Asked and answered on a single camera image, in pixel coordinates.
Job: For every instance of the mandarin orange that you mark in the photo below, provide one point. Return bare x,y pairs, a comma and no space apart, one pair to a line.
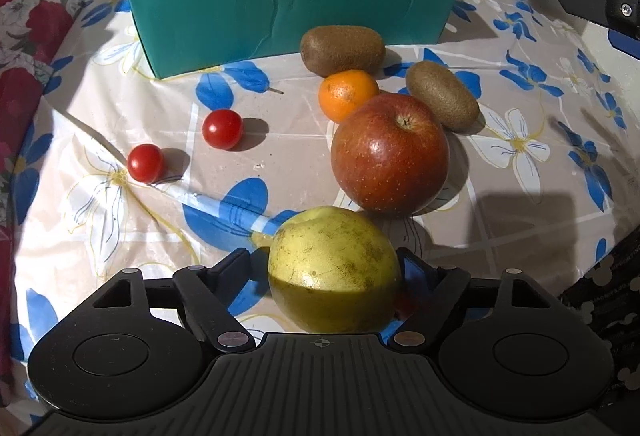
345,93

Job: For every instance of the red cherry tomato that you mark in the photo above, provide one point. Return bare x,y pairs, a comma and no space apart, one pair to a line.
145,163
222,129

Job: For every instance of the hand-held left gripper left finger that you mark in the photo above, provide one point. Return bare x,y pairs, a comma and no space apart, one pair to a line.
227,272

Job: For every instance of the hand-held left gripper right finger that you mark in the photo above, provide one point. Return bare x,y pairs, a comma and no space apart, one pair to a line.
411,272

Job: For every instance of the yellow-green apple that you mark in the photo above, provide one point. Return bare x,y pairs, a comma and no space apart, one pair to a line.
332,261

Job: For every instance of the dark patterned bag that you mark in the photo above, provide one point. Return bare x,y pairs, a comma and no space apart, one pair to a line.
607,286

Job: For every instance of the red floral cushion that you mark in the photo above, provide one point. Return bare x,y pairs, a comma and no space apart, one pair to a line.
30,11

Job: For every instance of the red apple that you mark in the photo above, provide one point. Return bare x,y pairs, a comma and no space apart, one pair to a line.
387,156

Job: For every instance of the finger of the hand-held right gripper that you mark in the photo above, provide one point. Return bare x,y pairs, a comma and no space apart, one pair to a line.
595,1

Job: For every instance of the blue floral tablecloth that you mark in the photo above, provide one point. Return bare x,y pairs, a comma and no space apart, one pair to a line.
280,166

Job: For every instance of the brown kiwi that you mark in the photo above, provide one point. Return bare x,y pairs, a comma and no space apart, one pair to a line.
440,93
342,48

